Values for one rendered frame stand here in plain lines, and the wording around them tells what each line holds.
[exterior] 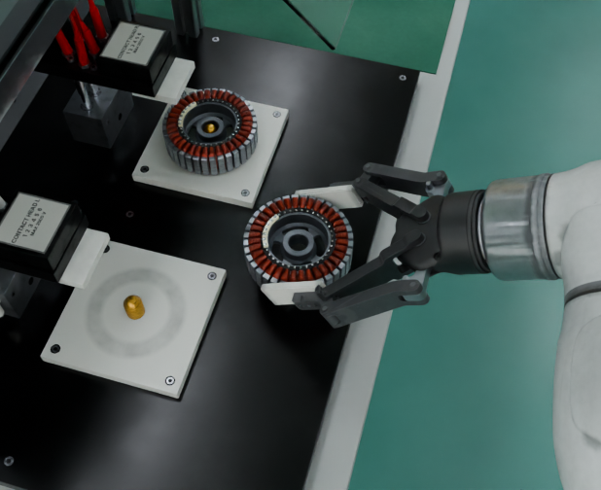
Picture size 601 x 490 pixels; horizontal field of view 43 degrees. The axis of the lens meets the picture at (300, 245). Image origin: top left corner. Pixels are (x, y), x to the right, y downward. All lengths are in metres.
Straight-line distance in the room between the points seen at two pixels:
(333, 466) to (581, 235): 0.34
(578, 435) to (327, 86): 0.61
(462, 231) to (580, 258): 0.11
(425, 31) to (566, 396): 0.68
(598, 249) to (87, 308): 0.52
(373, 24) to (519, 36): 1.20
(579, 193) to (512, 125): 1.44
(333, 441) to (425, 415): 0.83
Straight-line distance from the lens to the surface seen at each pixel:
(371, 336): 0.85
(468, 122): 2.05
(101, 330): 0.83
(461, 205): 0.68
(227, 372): 0.81
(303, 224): 0.81
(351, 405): 0.81
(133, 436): 0.80
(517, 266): 0.66
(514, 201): 0.65
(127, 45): 0.88
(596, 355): 0.56
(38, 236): 0.74
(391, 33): 1.13
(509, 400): 1.67
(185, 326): 0.82
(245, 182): 0.91
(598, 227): 0.62
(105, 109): 0.95
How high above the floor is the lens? 1.51
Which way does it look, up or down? 58 degrees down
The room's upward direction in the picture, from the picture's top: straight up
